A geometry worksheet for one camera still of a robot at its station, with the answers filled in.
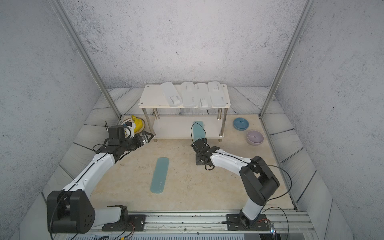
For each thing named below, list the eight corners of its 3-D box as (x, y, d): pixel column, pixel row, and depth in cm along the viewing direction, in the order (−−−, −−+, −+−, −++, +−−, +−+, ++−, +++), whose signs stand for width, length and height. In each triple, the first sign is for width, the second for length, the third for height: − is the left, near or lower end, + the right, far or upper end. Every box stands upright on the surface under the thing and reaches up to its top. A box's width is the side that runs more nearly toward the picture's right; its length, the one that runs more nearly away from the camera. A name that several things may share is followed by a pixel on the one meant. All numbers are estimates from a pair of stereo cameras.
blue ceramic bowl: (234, 130, 113) (235, 127, 109) (232, 121, 119) (233, 117, 116) (248, 130, 113) (250, 126, 109) (245, 121, 119) (247, 117, 116)
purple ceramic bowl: (246, 146, 103) (249, 141, 99) (243, 135, 110) (245, 130, 105) (262, 146, 103) (265, 141, 99) (258, 135, 110) (261, 130, 105)
